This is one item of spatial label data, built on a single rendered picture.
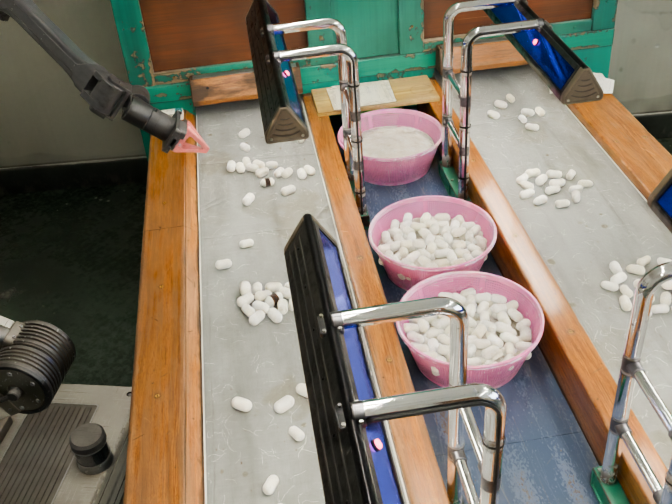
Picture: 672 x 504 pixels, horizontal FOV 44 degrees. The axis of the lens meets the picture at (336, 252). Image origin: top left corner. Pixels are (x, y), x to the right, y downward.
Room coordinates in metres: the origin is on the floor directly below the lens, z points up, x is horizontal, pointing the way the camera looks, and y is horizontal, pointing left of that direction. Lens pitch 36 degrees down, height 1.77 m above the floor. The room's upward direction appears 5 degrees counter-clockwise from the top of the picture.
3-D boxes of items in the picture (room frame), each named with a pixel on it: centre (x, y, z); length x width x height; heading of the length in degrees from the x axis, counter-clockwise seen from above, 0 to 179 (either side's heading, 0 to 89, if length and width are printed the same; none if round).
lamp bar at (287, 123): (1.65, 0.10, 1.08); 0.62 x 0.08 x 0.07; 6
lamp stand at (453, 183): (1.69, -0.38, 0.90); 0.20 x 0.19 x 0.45; 6
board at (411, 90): (2.06, -0.14, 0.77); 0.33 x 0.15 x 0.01; 96
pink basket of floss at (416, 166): (1.85, -0.16, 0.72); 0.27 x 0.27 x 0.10
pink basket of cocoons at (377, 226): (1.41, -0.20, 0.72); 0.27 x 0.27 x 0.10
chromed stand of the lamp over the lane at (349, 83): (1.65, 0.02, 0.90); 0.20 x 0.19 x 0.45; 6
